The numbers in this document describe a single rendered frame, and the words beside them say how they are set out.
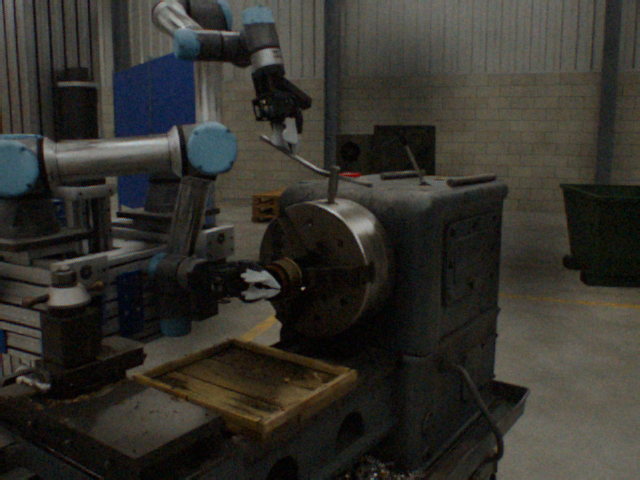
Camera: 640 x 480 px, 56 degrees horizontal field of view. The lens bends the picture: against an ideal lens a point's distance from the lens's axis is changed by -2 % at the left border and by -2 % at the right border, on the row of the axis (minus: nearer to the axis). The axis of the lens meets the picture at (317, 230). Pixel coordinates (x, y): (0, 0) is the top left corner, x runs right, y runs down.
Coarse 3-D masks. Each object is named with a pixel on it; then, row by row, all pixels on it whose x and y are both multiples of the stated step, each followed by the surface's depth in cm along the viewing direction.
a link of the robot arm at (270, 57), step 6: (252, 54) 144; (258, 54) 143; (264, 54) 142; (270, 54) 142; (276, 54) 143; (252, 60) 144; (258, 60) 143; (264, 60) 142; (270, 60) 142; (276, 60) 143; (282, 60) 145; (252, 66) 145; (258, 66) 143; (264, 66) 142; (270, 66) 143; (276, 66) 143; (282, 66) 145
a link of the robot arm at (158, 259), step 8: (160, 256) 142; (168, 256) 141; (176, 256) 140; (184, 256) 140; (152, 264) 142; (160, 264) 140; (168, 264) 139; (176, 264) 138; (152, 272) 142; (160, 272) 140; (168, 272) 138; (176, 272) 137; (160, 280) 141; (168, 280) 139; (176, 280) 137; (160, 288) 141; (168, 288) 140; (176, 288) 140
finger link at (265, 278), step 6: (246, 270) 130; (246, 276) 128; (252, 276) 128; (258, 276) 128; (264, 276) 127; (270, 276) 127; (252, 282) 125; (258, 282) 125; (264, 282) 128; (270, 282) 127; (276, 282) 126; (276, 288) 126
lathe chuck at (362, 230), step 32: (320, 224) 138; (352, 224) 135; (320, 256) 139; (352, 256) 134; (384, 256) 138; (320, 288) 140; (352, 288) 135; (384, 288) 139; (320, 320) 141; (352, 320) 136
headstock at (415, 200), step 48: (288, 192) 164; (384, 192) 149; (432, 192) 146; (480, 192) 166; (432, 240) 143; (480, 240) 170; (432, 288) 145; (480, 288) 177; (336, 336) 159; (384, 336) 150; (432, 336) 148
